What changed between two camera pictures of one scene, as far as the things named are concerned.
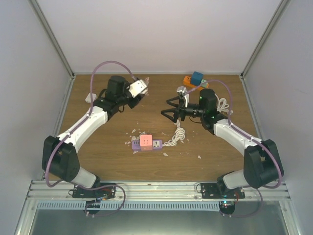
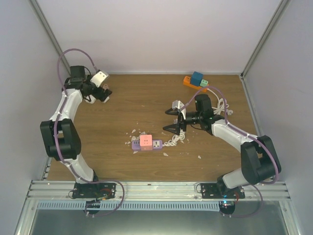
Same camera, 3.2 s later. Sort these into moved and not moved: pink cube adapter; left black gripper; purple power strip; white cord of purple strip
Moved: left black gripper
Not moved: purple power strip; white cord of purple strip; pink cube adapter
